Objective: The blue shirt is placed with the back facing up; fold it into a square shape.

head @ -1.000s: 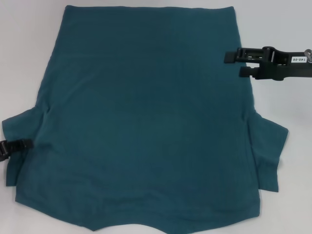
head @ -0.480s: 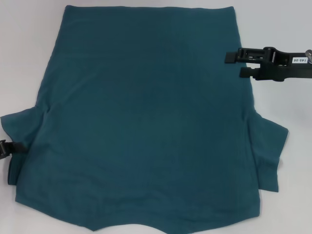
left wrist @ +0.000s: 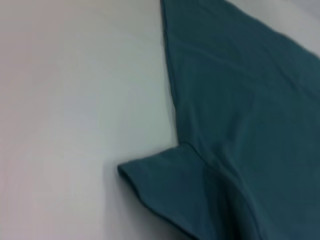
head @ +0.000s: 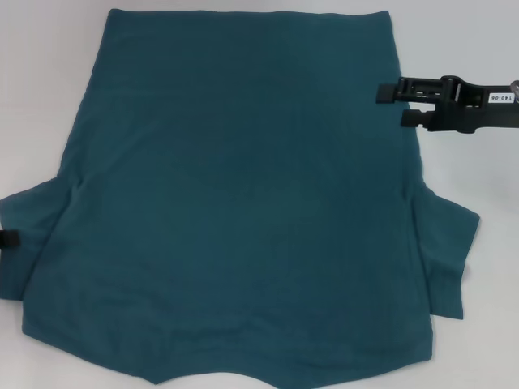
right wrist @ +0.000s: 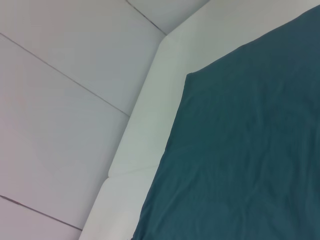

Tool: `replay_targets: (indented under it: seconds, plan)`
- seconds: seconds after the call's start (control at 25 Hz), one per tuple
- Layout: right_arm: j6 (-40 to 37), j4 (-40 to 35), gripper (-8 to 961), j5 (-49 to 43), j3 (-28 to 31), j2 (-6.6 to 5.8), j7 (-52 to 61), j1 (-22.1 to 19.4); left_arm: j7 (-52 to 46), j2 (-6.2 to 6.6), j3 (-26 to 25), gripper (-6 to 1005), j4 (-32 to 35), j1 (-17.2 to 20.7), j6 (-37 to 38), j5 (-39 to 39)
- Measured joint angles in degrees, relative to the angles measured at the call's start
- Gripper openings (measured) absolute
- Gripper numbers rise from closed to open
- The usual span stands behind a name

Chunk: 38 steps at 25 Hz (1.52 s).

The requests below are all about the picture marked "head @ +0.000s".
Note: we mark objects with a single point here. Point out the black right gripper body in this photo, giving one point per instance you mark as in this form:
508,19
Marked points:
458,113

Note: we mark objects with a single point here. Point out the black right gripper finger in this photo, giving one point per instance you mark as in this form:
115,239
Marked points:
405,91
417,118

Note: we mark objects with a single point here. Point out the teal blue t-shirt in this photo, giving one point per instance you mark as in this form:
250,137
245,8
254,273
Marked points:
259,182

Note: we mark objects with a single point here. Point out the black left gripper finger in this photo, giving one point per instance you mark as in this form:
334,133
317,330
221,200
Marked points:
9,238

